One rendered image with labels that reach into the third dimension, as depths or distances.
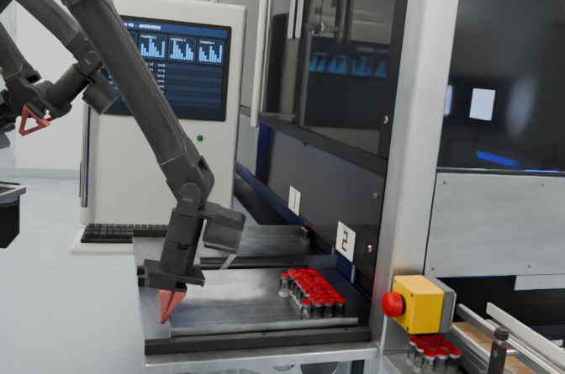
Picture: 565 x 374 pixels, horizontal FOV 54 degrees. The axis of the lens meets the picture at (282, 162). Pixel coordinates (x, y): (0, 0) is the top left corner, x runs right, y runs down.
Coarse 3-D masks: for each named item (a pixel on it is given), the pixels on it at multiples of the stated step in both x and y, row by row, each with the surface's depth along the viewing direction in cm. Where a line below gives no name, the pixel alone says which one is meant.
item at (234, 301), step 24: (192, 288) 116; (216, 288) 117; (240, 288) 119; (264, 288) 120; (192, 312) 105; (216, 312) 106; (240, 312) 107; (264, 312) 108; (288, 312) 109; (168, 336) 94; (192, 336) 92
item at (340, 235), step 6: (342, 228) 114; (348, 228) 111; (342, 234) 114; (348, 234) 111; (354, 234) 108; (336, 240) 116; (348, 240) 111; (354, 240) 108; (336, 246) 116; (348, 246) 111; (342, 252) 113; (348, 252) 111; (348, 258) 110
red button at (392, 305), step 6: (384, 294) 89; (390, 294) 88; (396, 294) 88; (384, 300) 88; (390, 300) 87; (396, 300) 87; (384, 306) 88; (390, 306) 87; (396, 306) 87; (402, 306) 87; (384, 312) 88; (390, 312) 87; (396, 312) 87
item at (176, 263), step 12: (168, 240) 93; (168, 252) 93; (180, 252) 92; (192, 252) 94; (144, 264) 95; (156, 264) 96; (168, 264) 93; (180, 264) 93; (192, 264) 95; (144, 276) 92; (156, 276) 92; (168, 276) 92; (180, 276) 93; (192, 276) 95
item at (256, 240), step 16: (240, 240) 152; (256, 240) 153; (272, 240) 154; (288, 240) 155; (208, 256) 127; (224, 256) 128; (240, 256) 129; (256, 256) 130; (272, 256) 131; (288, 256) 133; (304, 256) 134; (320, 256) 135; (336, 256) 136
